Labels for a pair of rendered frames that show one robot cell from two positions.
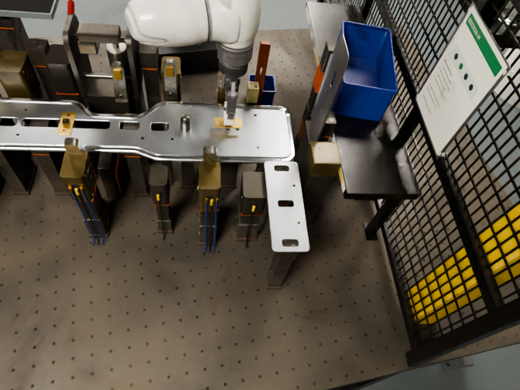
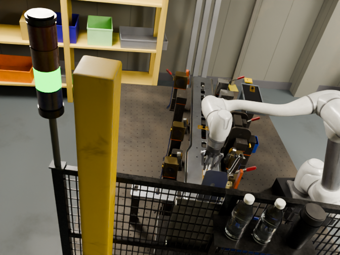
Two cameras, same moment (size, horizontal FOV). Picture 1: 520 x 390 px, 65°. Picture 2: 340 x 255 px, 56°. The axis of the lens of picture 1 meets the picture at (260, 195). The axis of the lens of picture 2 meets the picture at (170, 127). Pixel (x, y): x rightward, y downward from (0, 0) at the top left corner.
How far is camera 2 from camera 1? 1.54 m
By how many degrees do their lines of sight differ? 64
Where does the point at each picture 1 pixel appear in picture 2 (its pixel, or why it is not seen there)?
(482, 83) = (182, 211)
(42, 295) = (143, 143)
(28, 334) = (129, 139)
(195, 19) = (207, 110)
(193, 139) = (197, 164)
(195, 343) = not seen: hidden behind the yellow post
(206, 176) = (171, 159)
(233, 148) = (191, 177)
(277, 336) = not seen: hidden behind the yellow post
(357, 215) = not seen: outside the picture
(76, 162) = (180, 125)
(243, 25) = (211, 125)
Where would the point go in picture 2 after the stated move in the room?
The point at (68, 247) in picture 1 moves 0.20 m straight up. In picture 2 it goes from (163, 150) to (166, 130)
